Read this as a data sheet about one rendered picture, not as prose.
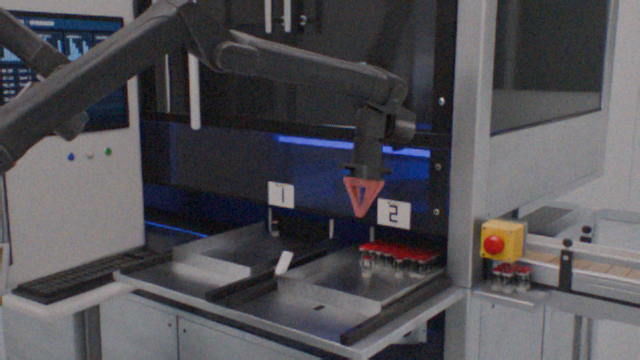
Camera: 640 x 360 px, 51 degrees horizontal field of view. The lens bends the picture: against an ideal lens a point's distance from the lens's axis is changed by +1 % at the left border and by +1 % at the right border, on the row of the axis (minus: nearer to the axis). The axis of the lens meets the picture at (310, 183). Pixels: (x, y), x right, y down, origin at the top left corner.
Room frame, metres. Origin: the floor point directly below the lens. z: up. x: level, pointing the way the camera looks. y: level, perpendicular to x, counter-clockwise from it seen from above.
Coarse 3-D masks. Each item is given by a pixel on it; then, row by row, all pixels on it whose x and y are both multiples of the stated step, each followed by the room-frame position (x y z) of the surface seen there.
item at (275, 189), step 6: (270, 186) 1.72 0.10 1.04; (276, 186) 1.71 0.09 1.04; (282, 186) 1.70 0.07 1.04; (288, 186) 1.68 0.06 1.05; (270, 192) 1.72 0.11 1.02; (276, 192) 1.71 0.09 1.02; (288, 192) 1.68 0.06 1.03; (270, 198) 1.72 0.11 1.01; (276, 198) 1.71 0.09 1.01; (288, 198) 1.68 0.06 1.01; (270, 204) 1.72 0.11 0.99; (276, 204) 1.71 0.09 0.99; (282, 204) 1.70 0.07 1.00; (288, 204) 1.68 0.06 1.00
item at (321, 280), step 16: (336, 256) 1.53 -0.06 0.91; (352, 256) 1.59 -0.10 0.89; (288, 272) 1.39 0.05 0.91; (304, 272) 1.43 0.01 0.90; (320, 272) 1.48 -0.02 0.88; (336, 272) 1.48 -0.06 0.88; (352, 272) 1.48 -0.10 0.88; (384, 272) 1.48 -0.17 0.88; (288, 288) 1.35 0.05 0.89; (304, 288) 1.32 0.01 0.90; (320, 288) 1.30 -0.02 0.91; (336, 288) 1.37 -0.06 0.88; (352, 288) 1.37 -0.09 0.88; (368, 288) 1.37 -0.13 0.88; (384, 288) 1.37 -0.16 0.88; (400, 288) 1.37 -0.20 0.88; (416, 288) 1.32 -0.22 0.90; (336, 304) 1.27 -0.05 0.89; (352, 304) 1.25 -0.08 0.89; (368, 304) 1.22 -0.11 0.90; (384, 304) 1.22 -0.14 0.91
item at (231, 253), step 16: (256, 224) 1.81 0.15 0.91; (208, 240) 1.67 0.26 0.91; (224, 240) 1.71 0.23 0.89; (240, 240) 1.75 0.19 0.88; (256, 240) 1.75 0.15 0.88; (272, 240) 1.75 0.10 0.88; (288, 240) 1.75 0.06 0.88; (304, 240) 1.75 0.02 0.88; (336, 240) 1.68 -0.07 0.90; (176, 256) 1.57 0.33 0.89; (192, 256) 1.53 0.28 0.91; (208, 256) 1.61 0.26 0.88; (224, 256) 1.61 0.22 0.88; (240, 256) 1.61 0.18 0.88; (256, 256) 1.61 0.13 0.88; (272, 256) 1.61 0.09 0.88; (224, 272) 1.47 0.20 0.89; (240, 272) 1.44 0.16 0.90; (256, 272) 1.43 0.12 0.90
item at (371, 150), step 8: (360, 136) 1.25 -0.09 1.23; (368, 136) 1.25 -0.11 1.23; (360, 144) 1.25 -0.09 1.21; (368, 144) 1.24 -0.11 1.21; (376, 144) 1.25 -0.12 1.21; (360, 152) 1.25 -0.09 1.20; (368, 152) 1.24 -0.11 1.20; (376, 152) 1.25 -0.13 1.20; (352, 160) 1.26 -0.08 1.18; (360, 160) 1.24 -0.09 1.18; (368, 160) 1.24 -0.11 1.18; (376, 160) 1.24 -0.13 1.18; (344, 168) 1.23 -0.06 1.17; (352, 168) 1.26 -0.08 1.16; (360, 168) 1.21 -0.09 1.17; (368, 168) 1.21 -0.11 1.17; (376, 168) 1.24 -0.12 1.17; (384, 168) 1.26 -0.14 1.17
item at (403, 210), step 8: (384, 200) 1.51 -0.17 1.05; (392, 200) 1.49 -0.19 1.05; (384, 208) 1.51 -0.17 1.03; (392, 208) 1.49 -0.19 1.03; (400, 208) 1.48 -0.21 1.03; (408, 208) 1.47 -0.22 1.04; (384, 216) 1.51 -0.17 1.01; (392, 216) 1.49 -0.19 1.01; (400, 216) 1.48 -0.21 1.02; (408, 216) 1.47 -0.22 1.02; (392, 224) 1.49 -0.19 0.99; (400, 224) 1.48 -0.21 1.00; (408, 224) 1.47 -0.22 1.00
